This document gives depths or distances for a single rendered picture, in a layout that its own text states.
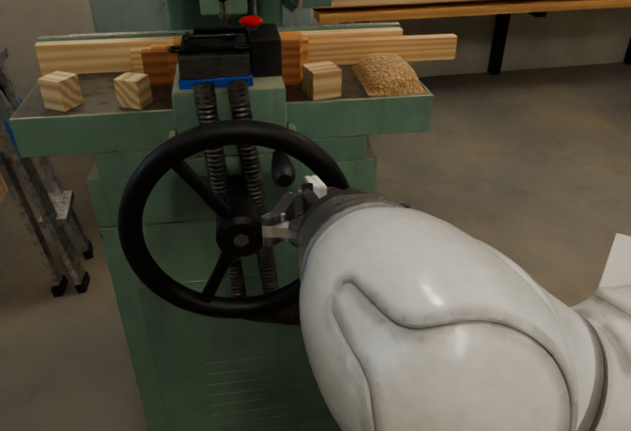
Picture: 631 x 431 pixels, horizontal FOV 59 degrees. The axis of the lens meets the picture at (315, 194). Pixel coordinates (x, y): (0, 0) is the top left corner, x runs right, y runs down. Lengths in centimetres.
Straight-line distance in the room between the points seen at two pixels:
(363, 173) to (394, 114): 11
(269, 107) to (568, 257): 160
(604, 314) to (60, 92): 71
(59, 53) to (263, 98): 41
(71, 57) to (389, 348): 85
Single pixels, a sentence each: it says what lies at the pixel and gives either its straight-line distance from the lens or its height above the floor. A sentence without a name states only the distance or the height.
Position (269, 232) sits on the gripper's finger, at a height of 94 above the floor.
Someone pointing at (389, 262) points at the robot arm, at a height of 106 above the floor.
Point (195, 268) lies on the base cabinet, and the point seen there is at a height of 62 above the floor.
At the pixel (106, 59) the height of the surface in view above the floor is 92.
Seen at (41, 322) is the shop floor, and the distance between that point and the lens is 191.
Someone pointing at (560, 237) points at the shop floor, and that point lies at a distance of 225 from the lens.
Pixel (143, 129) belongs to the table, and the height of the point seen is 87.
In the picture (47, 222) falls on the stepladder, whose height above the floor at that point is 28.
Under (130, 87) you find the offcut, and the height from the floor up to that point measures 93.
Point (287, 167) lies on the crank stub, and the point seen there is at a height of 92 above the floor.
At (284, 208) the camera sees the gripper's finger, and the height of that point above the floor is 94.
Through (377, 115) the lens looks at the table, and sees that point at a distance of 84.
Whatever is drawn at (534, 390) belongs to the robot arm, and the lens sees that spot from 21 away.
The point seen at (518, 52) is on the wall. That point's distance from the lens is 391.
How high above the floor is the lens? 121
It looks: 32 degrees down
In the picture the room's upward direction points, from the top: straight up
